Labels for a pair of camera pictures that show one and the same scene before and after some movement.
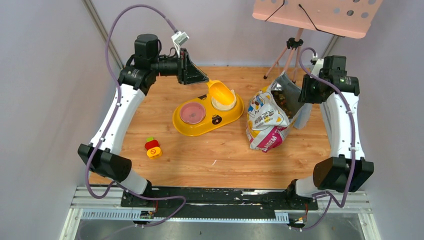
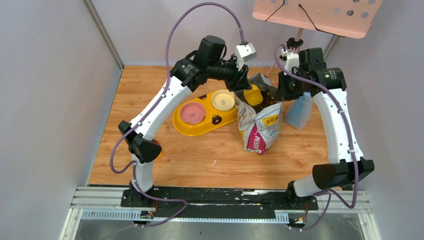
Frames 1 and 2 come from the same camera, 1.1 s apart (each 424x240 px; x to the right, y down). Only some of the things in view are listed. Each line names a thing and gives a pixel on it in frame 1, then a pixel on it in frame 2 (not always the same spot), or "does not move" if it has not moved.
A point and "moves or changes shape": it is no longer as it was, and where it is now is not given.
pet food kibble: [280, 97] -> [268, 99]
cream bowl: [225, 107] does not move
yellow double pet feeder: [196, 116] does not move
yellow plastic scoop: [221, 92] -> [253, 96]
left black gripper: [183, 66] -> [238, 78]
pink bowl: [192, 113] does not move
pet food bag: [271, 111] moves or changes shape
